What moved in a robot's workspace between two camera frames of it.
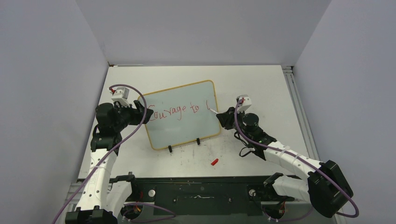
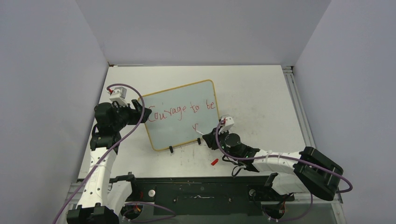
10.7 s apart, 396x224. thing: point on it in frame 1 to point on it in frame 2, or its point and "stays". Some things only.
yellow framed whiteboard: x=181 y=114 stays
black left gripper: x=137 y=114 stays
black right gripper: x=226 y=118 to x=211 y=139
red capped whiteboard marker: x=214 y=111 to x=200 y=132
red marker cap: x=214 y=162 stays
